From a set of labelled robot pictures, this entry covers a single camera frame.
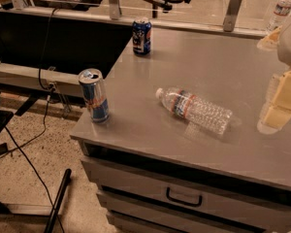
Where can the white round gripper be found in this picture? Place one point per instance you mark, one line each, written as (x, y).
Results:
(277, 109)

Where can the clear plastic water bottle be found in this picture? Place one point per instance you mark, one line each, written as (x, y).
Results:
(195, 109)

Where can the background water bottle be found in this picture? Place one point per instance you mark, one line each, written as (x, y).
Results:
(281, 12)

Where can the grey drawer cabinet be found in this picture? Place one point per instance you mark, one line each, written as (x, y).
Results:
(243, 175)

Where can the blue Pepsi soda can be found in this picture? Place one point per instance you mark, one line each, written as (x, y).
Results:
(141, 36)

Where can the tall Red Bull can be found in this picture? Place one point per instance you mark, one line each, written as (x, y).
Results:
(94, 94)

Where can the black desk panel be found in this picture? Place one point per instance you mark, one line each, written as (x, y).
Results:
(69, 45)

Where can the black pole on floor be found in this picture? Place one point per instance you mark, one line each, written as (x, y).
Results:
(53, 216)

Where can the grey metal post right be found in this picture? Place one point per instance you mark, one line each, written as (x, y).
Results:
(229, 21)

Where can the grey metal post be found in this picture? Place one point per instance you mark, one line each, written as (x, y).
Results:
(229, 21)
(115, 12)

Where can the black drawer handle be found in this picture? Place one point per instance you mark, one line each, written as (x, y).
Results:
(194, 201)

